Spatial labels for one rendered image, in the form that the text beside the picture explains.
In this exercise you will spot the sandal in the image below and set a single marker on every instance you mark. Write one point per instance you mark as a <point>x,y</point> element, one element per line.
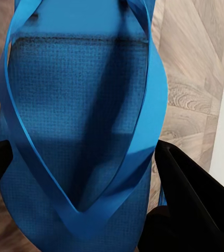
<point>162,200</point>
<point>83,101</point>

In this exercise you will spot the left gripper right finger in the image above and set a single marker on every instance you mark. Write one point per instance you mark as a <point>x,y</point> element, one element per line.
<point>194,198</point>

